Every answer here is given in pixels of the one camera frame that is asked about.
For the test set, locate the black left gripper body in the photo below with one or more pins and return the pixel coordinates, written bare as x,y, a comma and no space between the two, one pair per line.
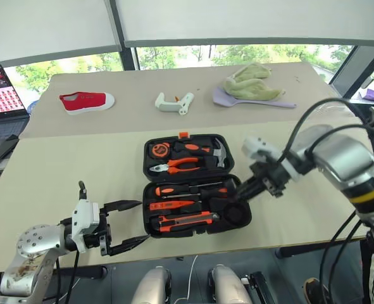
104,234

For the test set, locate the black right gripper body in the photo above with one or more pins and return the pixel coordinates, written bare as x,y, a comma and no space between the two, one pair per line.
272,177

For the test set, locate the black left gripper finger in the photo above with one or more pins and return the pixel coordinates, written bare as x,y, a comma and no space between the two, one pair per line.
129,244
123,205

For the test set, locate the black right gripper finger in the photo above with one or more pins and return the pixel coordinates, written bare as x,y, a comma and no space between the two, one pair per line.
253,193
250,186

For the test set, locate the orange test pen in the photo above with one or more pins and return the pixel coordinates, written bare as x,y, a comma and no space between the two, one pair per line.
167,205

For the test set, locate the long orange black screwdriver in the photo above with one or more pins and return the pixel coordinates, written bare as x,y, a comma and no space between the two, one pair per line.
169,191

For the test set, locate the orange black utility knife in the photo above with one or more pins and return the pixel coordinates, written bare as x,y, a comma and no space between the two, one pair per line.
186,220

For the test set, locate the black tool case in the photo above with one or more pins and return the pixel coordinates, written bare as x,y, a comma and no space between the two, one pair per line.
193,226

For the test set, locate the steel claw hammer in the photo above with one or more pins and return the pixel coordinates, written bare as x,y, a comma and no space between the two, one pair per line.
220,155

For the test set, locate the silver left robot leg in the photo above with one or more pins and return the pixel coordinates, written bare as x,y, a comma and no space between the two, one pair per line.
152,286

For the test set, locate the silver robot leg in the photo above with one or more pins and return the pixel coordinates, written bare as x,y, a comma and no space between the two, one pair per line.
229,286
152,286

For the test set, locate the small black floor knob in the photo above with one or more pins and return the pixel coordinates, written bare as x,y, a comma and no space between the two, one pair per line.
179,258

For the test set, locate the orange black tape measure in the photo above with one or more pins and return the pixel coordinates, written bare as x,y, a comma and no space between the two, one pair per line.
159,149

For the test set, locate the stubby orange black tool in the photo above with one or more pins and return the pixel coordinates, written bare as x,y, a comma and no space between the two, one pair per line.
191,147

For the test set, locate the purple silicone spatula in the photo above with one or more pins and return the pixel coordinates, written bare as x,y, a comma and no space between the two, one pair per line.
223,98

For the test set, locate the green towel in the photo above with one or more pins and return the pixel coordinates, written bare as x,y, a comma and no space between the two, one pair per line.
250,85

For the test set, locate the black box under table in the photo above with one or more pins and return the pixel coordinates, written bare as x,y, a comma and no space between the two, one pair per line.
259,288

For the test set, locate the silver right robot leg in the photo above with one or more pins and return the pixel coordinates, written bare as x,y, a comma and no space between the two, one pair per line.
229,286

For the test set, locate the white plastic gadget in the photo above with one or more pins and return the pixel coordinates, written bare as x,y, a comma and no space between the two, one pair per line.
169,107

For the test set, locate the red canvas shoe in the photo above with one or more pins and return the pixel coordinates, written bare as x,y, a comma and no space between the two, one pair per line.
85,101

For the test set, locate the purple object on side desk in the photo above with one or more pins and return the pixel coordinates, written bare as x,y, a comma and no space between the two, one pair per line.
372,94

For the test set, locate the black phone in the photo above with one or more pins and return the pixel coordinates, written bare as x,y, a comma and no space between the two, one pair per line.
1,150

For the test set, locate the open laptop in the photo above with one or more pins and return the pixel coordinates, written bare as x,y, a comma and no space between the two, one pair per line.
0,104

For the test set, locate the white roller blind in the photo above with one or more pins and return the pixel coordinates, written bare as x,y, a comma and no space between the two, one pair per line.
47,25
253,19

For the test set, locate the black table frame bar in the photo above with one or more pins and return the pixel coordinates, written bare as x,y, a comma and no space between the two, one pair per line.
307,250
85,272

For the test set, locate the dark window post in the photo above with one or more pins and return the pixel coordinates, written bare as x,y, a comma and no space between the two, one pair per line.
126,47

